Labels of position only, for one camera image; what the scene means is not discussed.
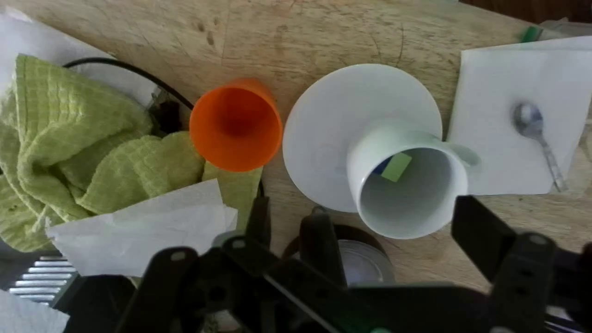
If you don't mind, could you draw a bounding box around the green checked cloth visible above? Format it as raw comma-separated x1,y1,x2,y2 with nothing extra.
0,52,267,256

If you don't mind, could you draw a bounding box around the orange plastic cup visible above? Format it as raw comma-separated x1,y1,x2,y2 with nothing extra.
187,78,285,176

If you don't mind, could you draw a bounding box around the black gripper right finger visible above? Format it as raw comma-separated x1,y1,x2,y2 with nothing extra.
450,194,559,333

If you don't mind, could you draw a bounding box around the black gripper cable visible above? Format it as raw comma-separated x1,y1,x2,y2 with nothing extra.
61,56,196,113

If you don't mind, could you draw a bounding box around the green sticker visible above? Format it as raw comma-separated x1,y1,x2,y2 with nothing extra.
380,150,415,185

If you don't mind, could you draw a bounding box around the white coffee cup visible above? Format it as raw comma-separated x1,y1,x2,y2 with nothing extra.
344,119,483,243

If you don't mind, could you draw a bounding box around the white napkin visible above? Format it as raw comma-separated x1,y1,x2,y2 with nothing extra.
446,34,592,198

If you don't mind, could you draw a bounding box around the metal teaspoon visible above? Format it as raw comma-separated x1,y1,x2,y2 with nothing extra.
511,100,570,194

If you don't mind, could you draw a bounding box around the white paper sheet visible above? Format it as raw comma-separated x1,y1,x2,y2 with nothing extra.
45,178,241,280

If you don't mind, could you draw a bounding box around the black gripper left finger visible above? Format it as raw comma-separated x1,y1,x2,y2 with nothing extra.
113,244,200,333

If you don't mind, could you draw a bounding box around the white saucer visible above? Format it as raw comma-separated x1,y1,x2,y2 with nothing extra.
282,61,446,215

